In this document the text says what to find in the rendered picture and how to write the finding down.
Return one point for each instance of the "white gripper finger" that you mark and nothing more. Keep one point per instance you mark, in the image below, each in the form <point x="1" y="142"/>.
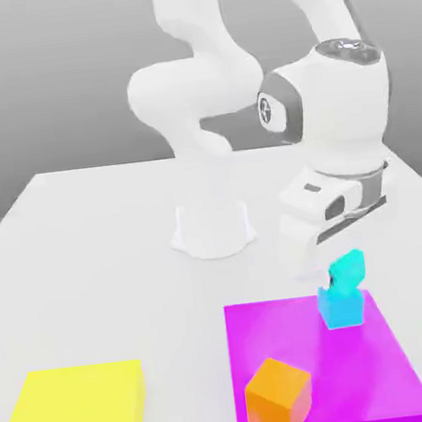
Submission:
<point x="306" y="268"/>

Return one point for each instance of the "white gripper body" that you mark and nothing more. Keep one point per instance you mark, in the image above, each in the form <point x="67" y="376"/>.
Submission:
<point x="299" y="236"/>

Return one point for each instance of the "small teal cube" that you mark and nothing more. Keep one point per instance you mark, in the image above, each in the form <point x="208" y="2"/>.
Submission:
<point x="349" y="271"/>

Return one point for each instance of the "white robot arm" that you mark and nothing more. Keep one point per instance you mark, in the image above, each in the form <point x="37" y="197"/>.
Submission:
<point x="197" y="87"/>

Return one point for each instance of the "small light blue cube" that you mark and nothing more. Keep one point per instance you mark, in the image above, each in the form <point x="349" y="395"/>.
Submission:
<point x="340" y="310"/>

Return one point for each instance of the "small orange cube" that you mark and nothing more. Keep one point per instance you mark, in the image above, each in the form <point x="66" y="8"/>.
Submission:
<point x="276" y="399"/>

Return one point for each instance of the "large magenta box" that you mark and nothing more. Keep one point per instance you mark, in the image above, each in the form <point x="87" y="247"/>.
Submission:
<point x="362" y="371"/>

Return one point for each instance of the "large yellow box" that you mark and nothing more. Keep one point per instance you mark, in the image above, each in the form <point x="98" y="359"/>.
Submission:
<point x="75" y="414"/>

